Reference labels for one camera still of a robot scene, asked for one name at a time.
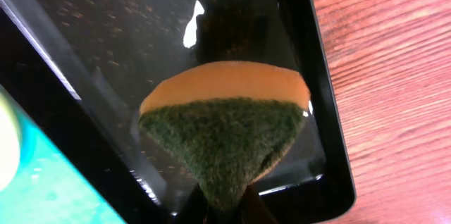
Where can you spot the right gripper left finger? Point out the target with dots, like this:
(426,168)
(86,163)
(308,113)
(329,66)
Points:
(196,209)

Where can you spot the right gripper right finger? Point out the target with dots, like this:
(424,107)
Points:
(253,210)

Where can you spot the green yellow sponge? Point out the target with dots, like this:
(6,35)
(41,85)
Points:
(228,122)

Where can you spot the yellow-green plate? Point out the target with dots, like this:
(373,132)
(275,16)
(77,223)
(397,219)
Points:
(10,143)

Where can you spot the teal plastic tray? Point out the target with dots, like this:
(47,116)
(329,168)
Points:
(48,189)

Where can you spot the black rectangular tray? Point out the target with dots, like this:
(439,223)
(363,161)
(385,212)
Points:
(99,58)

